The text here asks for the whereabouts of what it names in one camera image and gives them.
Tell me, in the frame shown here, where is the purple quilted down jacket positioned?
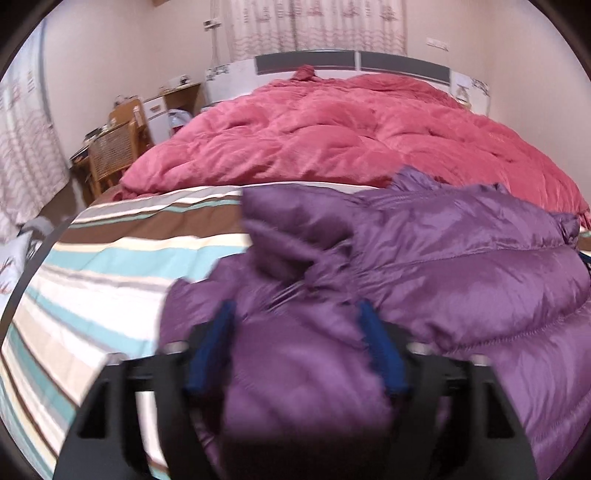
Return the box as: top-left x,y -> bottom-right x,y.
160,168 -> 590,479

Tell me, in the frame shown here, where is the striped bed sheet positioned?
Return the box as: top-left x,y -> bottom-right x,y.
0,181 -> 385,480

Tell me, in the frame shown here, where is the white deer print pillow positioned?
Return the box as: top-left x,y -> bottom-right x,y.
0,231 -> 32,314

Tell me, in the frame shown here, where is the side window curtain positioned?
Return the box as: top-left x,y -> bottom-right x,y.
0,22 -> 69,243

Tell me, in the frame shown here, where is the wooden chair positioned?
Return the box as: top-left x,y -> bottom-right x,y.
88,120 -> 138,199

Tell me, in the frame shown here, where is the red pink quilted duvet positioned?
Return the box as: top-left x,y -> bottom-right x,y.
118,66 -> 590,224

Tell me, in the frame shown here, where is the white grey bed headboard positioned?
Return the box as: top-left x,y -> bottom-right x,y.
204,49 -> 491,116

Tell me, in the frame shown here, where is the patterned white pink curtain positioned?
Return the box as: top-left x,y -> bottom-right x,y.
224,0 -> 407,61

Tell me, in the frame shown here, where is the wall power socket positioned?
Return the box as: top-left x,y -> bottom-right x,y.
426,38 -> 449,51

